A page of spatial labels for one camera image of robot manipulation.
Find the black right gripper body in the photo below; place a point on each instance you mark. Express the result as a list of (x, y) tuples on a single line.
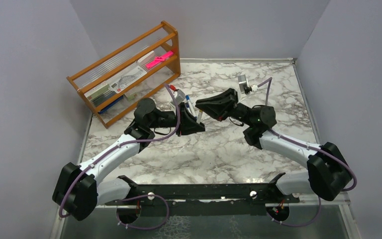
[(239, 112)]

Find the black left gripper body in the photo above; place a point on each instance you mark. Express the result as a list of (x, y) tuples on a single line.
[(178, 132)]

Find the white red-tipped marker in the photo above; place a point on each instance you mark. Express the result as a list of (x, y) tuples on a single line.
[(198, 120)]

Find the white blue marker pen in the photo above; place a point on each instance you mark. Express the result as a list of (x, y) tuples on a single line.
[(191, 106)]

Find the thin white pen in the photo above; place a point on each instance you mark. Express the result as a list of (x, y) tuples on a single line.
[(188, 108)]

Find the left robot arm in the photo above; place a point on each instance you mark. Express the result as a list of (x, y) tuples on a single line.
[(78, 190)]

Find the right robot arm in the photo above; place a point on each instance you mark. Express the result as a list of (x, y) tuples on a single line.
[(327, 172)]

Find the pink plastic tool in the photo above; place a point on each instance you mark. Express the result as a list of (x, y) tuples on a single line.
[(159, 59)]

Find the white calculator box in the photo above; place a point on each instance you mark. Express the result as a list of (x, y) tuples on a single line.
[(125, 78)]

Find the white eraser block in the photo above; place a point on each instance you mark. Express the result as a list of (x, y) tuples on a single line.
[(146, 58)]

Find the wooden shelf rack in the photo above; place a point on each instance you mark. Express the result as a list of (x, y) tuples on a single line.
[(160, 39)]

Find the green white book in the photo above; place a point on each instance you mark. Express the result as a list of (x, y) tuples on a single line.
[(98, 94)]

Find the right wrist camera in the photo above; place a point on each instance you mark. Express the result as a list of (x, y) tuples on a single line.
[(244, 86)]

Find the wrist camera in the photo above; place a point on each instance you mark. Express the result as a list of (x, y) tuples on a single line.
[(179, 96), (244, 86)]

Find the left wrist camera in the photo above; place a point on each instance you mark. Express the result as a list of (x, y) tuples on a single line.
[(179, 96)]

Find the black mounting rail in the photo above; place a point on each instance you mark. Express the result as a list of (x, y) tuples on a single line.
[(158, 200)]

